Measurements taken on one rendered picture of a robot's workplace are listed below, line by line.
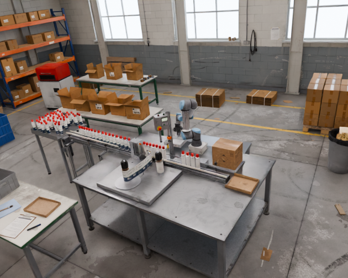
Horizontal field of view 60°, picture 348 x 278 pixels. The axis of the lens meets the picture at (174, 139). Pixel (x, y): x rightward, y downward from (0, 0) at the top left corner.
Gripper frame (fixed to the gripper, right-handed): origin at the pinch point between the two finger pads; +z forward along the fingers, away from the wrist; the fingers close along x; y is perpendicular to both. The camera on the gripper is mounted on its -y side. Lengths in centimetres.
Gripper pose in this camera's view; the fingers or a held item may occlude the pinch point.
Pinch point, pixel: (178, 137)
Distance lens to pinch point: 440.0
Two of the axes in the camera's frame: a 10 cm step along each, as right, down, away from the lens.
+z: -0.6, 9.7, 2.2
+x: -5.4, 1.6, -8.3
